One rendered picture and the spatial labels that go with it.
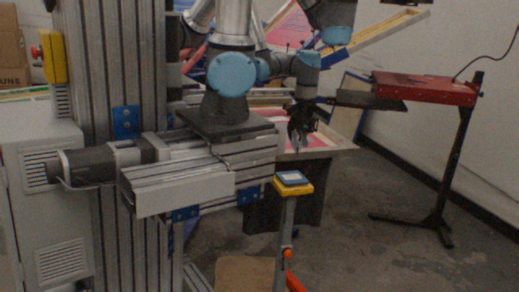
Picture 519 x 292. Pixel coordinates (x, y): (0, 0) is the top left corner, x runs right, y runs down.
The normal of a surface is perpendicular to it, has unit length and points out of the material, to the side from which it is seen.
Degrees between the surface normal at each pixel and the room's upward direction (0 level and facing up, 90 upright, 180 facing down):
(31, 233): 90
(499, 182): 90
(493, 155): 90
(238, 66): 98
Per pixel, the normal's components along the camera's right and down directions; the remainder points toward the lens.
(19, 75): 0.36, 0.38
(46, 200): 0.55, 0.36
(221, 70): 0.13, 0.51
